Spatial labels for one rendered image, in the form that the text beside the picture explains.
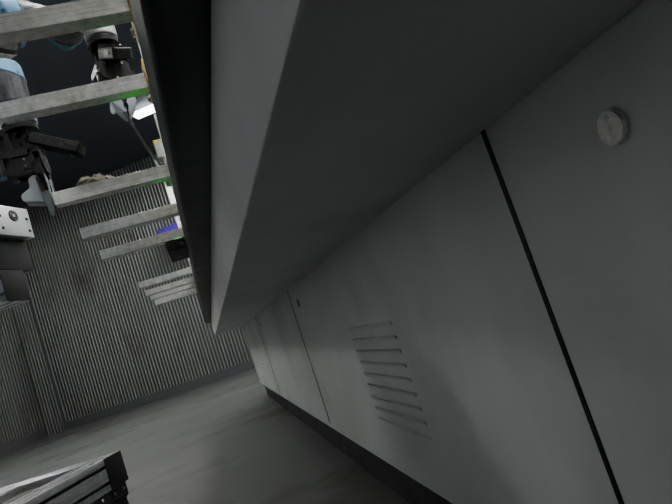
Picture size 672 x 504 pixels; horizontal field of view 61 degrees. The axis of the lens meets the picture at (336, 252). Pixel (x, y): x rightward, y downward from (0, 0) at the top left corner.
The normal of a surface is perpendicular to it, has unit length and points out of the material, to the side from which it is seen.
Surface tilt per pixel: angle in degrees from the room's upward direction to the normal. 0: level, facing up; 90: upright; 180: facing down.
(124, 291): 90
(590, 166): 90
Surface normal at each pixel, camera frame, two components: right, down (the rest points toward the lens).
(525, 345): -0.92, 0.29
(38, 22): 0.21, -0.17
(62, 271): -0.18, -0.04
